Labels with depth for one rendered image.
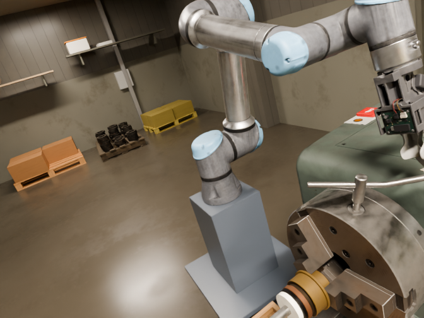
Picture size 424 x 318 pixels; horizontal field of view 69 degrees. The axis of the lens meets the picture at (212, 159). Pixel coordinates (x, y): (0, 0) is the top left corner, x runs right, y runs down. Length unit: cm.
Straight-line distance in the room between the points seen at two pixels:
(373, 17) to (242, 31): 24
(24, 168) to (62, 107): 175
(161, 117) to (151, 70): 152
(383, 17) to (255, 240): 83
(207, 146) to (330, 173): 39
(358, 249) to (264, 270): 62
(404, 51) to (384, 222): 32
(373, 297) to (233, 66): 70
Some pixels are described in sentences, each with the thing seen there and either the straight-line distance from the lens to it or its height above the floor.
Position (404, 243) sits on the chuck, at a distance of 72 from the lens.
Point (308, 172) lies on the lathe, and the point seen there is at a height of 121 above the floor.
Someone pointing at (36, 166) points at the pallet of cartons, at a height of 31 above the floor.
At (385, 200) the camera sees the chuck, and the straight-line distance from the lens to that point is 75.
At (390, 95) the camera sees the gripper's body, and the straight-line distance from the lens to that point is 65.
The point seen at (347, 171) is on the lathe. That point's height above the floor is 123.
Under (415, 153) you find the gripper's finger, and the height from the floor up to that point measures 132.
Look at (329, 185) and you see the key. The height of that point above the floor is 131.
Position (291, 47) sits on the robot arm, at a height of 158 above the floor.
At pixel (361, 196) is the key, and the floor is 127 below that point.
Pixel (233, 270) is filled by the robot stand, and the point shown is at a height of 85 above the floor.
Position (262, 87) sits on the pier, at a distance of 510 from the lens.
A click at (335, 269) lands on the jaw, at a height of 105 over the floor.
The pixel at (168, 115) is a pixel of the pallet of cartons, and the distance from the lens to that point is 705.
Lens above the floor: 164
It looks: 21 degrees down
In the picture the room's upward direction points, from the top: 17 degrees counter-clockwise
